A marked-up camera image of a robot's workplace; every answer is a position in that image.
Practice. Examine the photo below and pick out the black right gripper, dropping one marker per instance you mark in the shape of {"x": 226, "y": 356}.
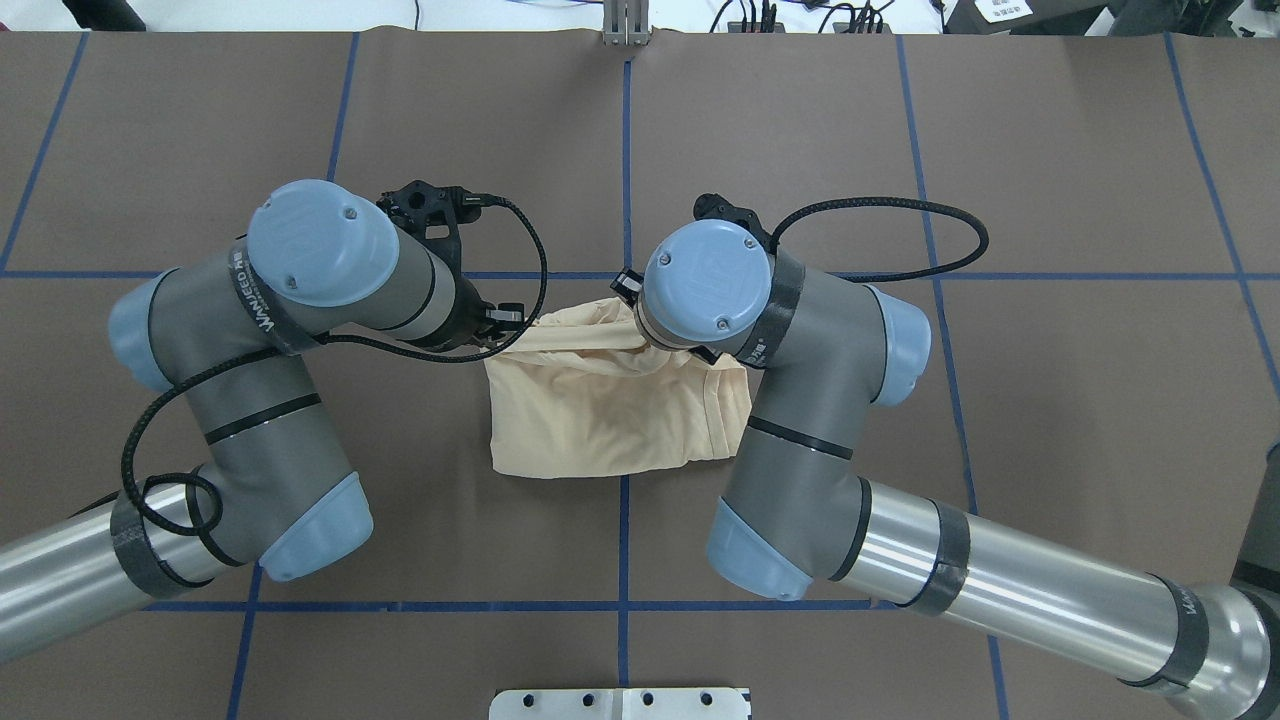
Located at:
{"x": 627, "y": 284}

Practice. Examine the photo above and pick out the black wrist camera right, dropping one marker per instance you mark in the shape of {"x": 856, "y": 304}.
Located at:
{"x": 715, "y": 206}

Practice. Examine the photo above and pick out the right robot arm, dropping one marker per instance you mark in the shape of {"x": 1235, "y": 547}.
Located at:
{"x": 1048, "y": 463}

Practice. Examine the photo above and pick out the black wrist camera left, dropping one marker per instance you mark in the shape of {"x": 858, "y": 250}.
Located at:
{"x": 433, "y": 215}

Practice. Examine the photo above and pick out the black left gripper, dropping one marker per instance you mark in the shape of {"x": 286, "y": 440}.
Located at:
{"x": 466, "y": 322}

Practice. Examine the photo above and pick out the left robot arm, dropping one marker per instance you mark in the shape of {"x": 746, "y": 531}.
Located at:
{"x": 236, "y": 461}

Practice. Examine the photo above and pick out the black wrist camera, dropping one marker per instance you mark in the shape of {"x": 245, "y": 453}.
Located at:
{"x": 433, "y": 215}
{"x": 715, "y": 206}

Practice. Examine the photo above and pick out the cream long-sleeve graphic shirt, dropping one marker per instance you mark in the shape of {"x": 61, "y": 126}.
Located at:
{"x": 583, "y": 394}

